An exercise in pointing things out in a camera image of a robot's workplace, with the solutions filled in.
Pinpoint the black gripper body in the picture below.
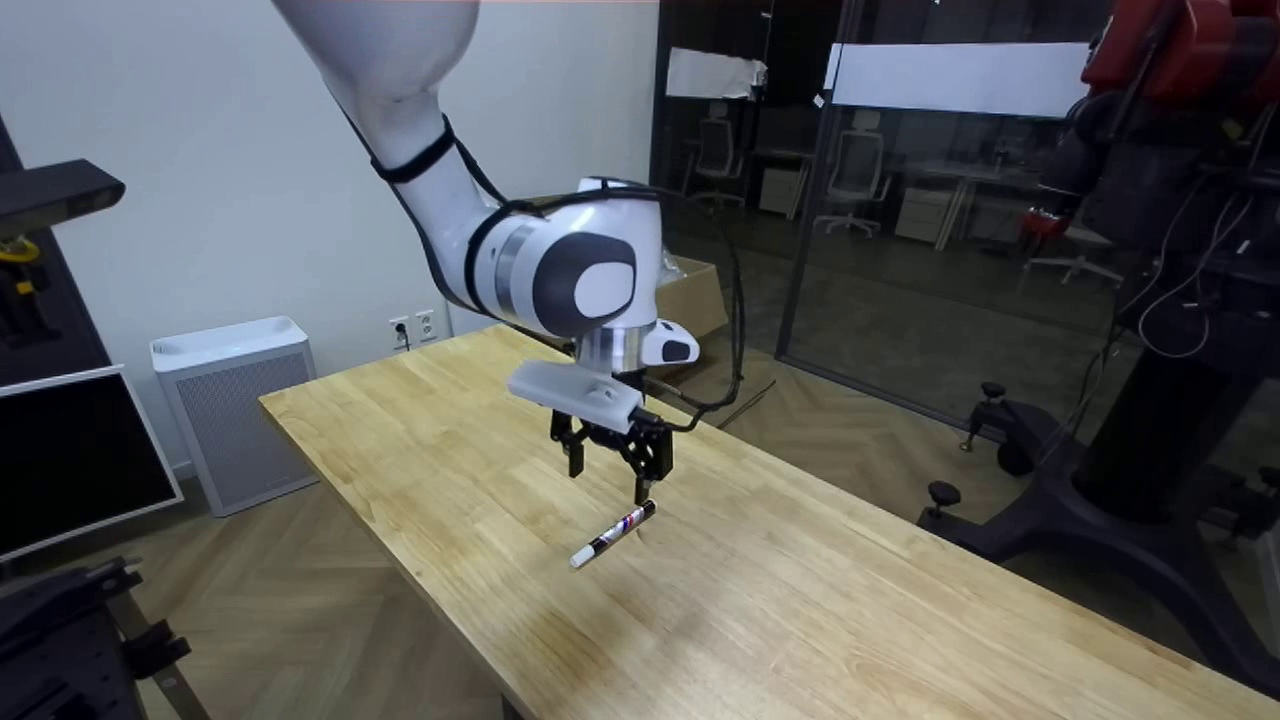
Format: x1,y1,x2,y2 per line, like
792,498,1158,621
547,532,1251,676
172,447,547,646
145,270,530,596
580,419,649,467

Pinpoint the black marker with white cap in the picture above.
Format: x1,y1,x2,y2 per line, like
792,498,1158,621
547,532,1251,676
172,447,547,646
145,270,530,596
569,498,659,572

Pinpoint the brown cardboard box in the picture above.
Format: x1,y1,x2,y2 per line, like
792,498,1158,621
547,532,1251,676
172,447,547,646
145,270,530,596
654,253,731,343

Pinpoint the white office chair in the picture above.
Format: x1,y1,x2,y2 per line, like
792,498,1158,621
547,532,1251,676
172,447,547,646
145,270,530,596
683,105,750,217
810,123,897,245

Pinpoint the red office chair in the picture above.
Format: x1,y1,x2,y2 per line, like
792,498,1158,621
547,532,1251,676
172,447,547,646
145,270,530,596
1014,198,1123,293

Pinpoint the large white rectangular board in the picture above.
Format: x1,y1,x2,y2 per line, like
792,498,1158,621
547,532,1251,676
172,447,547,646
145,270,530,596
821,36,1094,120

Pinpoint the black metal stand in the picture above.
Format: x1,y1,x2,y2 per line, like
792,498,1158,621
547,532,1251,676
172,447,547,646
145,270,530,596
0,557,213,720

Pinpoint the red and black robot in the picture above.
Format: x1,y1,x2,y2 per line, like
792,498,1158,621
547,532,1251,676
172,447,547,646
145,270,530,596
1063,0,1280,373

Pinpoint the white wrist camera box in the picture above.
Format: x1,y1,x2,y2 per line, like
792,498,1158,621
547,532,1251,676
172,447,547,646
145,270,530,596
505,357,649,435

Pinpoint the white wall outlet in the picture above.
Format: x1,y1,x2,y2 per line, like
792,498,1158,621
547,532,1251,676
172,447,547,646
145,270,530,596
387,308,445,351

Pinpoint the black glass partition frame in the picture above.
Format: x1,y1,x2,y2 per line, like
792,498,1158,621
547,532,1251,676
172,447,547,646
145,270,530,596
649,0,872,366

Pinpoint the black wheeled robot pedestal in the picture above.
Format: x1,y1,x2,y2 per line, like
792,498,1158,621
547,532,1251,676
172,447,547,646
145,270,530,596
915,336,1280,697

